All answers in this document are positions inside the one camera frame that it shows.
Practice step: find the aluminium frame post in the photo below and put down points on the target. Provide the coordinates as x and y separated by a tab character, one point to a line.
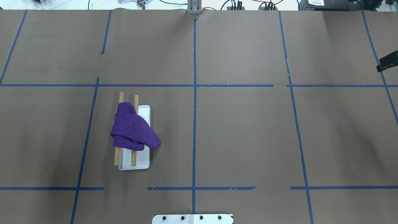
194	7

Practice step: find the wooden rack rod outer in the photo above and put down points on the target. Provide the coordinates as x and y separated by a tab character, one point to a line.
118	149

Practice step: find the purple towel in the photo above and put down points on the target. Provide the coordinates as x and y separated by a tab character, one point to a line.
131	131

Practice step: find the white towel rack base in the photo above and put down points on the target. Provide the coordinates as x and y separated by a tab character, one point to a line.
142	157

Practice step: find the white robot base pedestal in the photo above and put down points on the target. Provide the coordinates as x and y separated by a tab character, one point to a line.
193	219

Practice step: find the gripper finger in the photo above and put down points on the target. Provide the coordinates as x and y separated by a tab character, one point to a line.
388	61

